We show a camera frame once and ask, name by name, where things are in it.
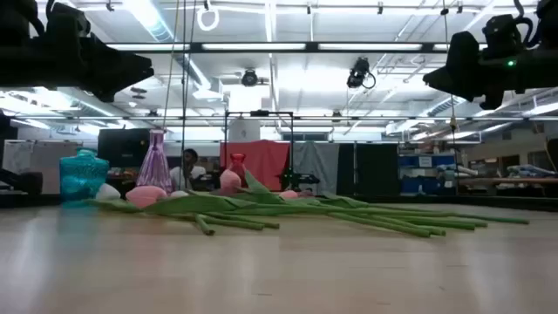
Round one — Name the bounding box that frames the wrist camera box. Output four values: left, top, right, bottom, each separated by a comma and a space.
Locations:
45, 2, 92, 38
481, 13, 534, 61

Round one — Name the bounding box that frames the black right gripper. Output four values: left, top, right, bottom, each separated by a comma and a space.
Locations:
422, 30, 558, 111

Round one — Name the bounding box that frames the black horizontal rail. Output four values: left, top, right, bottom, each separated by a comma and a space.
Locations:
0, 113, 558, 122

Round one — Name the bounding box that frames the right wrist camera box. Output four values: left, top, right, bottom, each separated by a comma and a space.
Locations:
481, 13, 534, 61

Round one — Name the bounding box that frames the black aluminium table frame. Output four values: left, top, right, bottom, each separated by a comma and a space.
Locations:
0, 193, 558, 213

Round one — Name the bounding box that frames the black LED light bar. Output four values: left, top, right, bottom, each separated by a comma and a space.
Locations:
104, 41, 489, 54

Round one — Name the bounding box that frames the grey cloth backdrop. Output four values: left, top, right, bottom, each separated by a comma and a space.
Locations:
291, 141, 340, 195

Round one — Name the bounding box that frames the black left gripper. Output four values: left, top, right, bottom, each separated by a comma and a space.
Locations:
0, 25, 154, 104

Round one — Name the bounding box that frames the purple glass vase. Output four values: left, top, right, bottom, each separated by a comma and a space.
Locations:
136, 128, 174, 195

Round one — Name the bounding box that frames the red glass vase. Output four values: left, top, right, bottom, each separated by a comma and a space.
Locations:
227, 153, 248, 188

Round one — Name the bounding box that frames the white cable ring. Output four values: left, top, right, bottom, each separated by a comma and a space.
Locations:
196, 6, 221, 32

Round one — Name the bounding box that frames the black monitor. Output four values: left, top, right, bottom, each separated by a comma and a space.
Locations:
97, 127, 153, 168

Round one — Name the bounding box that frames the red cloth backdrop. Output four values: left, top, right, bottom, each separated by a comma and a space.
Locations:
220, 139, 291, 192

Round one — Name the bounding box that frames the thin hanging cable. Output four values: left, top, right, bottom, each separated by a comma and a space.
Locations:
162, 0, 180, 131
180, 0, 187, 175

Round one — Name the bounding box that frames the black round camera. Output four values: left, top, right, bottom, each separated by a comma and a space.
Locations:
241, 68, 260, 87

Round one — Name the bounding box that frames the blue storage shelf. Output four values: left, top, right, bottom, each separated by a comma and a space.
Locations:
398, 153, 458, 195

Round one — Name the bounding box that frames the wooden workbench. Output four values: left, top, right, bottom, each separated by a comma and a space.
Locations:
457, 176, 558, 197

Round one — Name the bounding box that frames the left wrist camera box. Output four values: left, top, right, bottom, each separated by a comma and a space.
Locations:
45, 2, 92, 38

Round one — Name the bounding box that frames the pale machine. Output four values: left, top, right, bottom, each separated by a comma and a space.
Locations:
507, 163, 558, 178
435, 163, 479, 177

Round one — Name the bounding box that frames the blue glass vase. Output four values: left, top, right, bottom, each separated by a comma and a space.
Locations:
59, 147, 110, 204

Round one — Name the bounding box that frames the person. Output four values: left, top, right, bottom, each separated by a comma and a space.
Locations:
169, 147, 208, 192

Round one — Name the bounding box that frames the black cloth backdrop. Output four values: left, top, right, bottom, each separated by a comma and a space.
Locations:
338, 142, 401, 197

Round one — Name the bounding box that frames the black camera with cable loop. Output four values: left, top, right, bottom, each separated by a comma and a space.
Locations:
346, 56, 377, 91

